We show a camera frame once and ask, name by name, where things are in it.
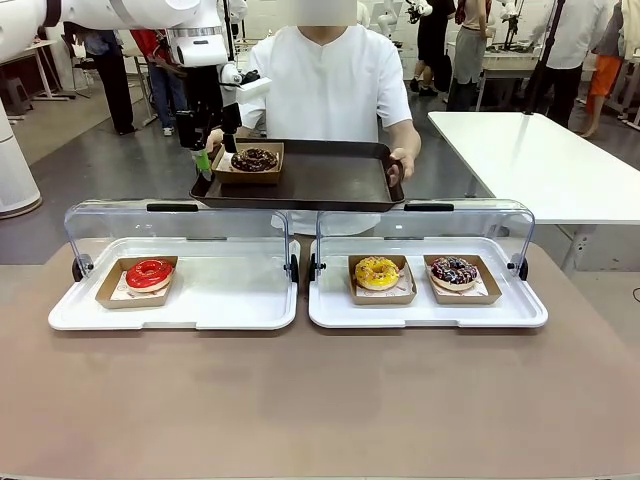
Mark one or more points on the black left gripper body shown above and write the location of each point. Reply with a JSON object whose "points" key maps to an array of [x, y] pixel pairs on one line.
{"points": [[210, 105]]}

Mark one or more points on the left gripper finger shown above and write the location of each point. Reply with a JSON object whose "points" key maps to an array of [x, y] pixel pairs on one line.
{"points": [[187, 130], [231, 125]]}

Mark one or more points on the chocolate glazed donut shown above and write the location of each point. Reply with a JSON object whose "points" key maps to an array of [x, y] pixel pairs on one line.
{"points": [[250, 177]]}

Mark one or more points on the brown serving tray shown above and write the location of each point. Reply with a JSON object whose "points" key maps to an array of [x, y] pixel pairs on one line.
{"points": [[330, 180]]}

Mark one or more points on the sprinkled chocolate donut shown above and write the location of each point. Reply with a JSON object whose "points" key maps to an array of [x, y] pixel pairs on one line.
{"points": [[470, 297]]}

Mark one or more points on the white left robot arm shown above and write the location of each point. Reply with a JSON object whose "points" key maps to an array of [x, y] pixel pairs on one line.
{"points": [[100, 12]]}

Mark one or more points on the person's left forearm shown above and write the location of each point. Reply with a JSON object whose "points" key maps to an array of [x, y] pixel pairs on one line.
{"points": [[402, 135]]}

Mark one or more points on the person in white shirt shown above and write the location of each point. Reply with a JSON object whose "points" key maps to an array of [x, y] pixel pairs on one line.
{"points": [[330, 85]]}

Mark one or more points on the red glazed donut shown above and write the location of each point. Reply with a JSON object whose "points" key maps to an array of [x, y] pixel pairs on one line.
{"points": [[107, 297], [149, 275]]}

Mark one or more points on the yellow sprinkled donut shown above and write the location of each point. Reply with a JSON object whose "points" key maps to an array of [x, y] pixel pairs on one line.
{"points": [[377, 272]]}

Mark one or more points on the yellow glazed donut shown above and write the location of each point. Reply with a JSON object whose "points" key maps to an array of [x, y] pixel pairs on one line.
{"points": [[382, 298]]}

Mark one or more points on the person's right hand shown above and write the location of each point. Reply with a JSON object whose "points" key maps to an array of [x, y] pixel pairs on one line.
{"points": [[215, 142]]}

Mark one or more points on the person's left hand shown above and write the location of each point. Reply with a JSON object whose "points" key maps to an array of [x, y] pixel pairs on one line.
{"points": [[406, 162]]}

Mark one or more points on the bystander in red top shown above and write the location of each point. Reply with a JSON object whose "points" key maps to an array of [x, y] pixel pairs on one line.
{"points": [[160, 95]]}

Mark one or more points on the bystander in dark clothes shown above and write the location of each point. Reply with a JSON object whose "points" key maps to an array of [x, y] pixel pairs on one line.
{"points": [[112, 85]]}

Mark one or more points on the clear display lid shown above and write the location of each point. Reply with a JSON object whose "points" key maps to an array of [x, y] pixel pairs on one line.
{"points": [[425, 222], [175, 222]]}

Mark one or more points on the black background chair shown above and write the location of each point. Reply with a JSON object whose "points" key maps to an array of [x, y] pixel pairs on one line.
{"points": [[77, 65]]}

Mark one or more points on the white display tray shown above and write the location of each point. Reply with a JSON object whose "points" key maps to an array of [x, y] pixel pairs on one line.
{"points": [[450, 312], [225, 300]]}

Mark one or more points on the grey stool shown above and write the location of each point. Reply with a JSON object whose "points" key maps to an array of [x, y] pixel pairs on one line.
{"points": [[15, 95]]}

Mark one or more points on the white background desk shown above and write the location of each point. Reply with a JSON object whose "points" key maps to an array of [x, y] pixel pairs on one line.
{"points": [[30, 50]]}

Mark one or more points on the white cylindrical column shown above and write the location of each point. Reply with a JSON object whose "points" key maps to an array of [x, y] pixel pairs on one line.
{"points": [[15, 170]]}

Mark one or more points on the bystander in black clothes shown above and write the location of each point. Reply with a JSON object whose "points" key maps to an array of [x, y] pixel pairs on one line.
{"points": [[432, 45]]}

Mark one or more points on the bystander in grey skirt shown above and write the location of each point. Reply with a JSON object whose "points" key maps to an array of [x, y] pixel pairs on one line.
{"points": [[470, 55]]}

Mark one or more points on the background workbench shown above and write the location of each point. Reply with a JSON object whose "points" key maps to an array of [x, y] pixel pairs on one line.
{"points": [[510, 57]]}

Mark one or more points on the white side table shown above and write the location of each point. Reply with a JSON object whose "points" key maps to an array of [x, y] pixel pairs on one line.
{"points": [[540, 160]]}

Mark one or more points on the black tripod pole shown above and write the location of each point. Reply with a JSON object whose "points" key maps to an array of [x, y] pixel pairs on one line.
{"points": [[542, 60]]}

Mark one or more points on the bystander white shirt black trousers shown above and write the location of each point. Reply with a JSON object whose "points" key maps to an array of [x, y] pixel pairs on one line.
{"points": [[570, 45]]}

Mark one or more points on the bystander in orange shorts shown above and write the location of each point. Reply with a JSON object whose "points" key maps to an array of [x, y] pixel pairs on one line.
{"points": [[605, 75]]}

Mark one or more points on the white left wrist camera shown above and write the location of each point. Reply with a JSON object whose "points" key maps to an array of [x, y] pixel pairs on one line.
{"points": [[252, 90]]}

